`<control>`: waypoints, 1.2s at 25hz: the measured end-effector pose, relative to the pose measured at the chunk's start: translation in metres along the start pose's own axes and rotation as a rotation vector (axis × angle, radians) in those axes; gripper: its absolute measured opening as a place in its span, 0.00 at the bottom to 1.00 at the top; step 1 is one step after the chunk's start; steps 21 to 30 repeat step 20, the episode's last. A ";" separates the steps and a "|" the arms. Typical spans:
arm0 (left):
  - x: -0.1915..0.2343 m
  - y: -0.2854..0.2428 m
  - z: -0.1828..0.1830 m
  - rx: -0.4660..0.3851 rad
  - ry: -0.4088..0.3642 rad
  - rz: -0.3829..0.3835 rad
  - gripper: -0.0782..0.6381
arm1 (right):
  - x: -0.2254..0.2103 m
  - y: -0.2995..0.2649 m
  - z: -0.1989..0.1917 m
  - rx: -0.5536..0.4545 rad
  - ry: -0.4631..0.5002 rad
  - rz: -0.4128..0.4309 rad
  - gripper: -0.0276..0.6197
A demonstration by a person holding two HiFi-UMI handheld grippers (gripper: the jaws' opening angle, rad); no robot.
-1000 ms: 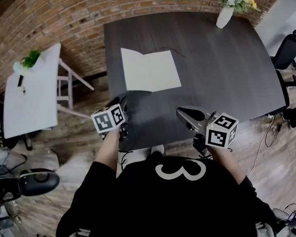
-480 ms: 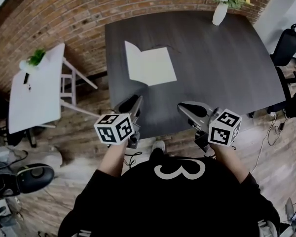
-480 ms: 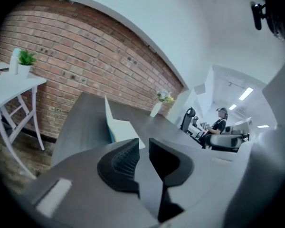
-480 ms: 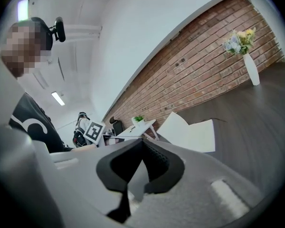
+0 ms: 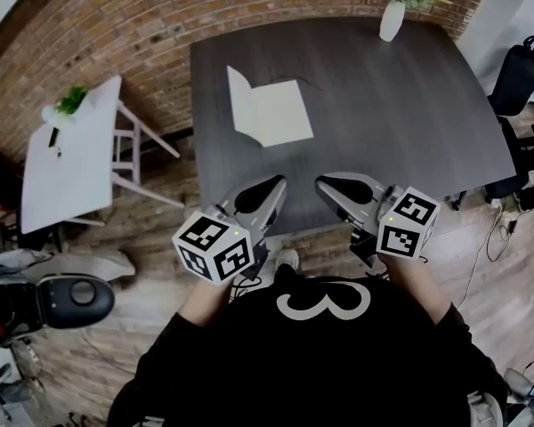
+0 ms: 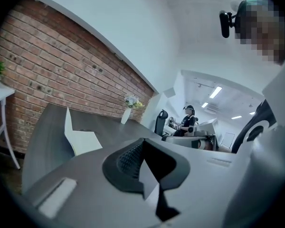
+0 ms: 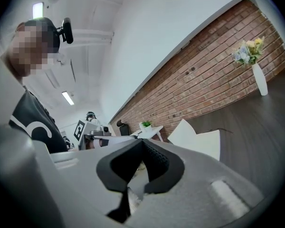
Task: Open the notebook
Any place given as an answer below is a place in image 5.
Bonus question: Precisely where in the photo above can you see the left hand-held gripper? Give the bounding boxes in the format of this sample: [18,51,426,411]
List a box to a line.
[171,173,289,288]

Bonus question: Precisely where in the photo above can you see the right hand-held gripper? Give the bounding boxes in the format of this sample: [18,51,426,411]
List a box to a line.
[313,171,442,270]

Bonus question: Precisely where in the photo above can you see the blue notebook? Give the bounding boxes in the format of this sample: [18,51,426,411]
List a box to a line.
[225,64,316,149]

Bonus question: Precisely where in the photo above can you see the person's right forearm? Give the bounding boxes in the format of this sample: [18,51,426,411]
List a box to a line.
[379,253,454,327]

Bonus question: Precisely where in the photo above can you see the person's left forearm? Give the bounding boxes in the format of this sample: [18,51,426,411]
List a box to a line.
[176,277,233,329]

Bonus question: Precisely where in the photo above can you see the person's white shoe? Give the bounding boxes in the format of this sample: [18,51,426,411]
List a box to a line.
[274,248,301,274]

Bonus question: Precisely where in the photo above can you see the dark table with white legs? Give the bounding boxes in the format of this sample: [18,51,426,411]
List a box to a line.
[190,15,518,240]

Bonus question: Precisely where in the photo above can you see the thin black bookmark ribbon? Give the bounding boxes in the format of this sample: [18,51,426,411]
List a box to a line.
[265,75,325,93]

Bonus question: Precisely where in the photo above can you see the person's black printed shirt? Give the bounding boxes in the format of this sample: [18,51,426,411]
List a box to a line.
[105,263,509,427]

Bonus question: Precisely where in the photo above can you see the white side table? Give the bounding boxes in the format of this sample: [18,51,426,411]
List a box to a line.
[19,75,187,236]

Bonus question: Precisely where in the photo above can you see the black office chair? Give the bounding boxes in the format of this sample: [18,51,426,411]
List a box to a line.
[483,30,534,211]

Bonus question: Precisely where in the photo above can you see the black oval device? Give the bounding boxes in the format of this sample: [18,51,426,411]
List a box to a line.
[34,274,117,329]

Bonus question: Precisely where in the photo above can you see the green potted plant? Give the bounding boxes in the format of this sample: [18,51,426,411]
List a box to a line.
[40,85,90,129]

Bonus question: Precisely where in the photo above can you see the person's light trousers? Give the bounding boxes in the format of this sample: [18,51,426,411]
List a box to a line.
[465,388,505,427]

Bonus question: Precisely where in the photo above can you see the black bag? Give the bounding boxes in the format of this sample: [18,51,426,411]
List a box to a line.
[0,148,26,197]

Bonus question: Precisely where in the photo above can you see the long white cable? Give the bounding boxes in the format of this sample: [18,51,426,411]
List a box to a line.
[457,202,505,310]

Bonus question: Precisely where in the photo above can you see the black cable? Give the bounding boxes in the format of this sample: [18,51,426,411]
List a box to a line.
[486,219,518,262]

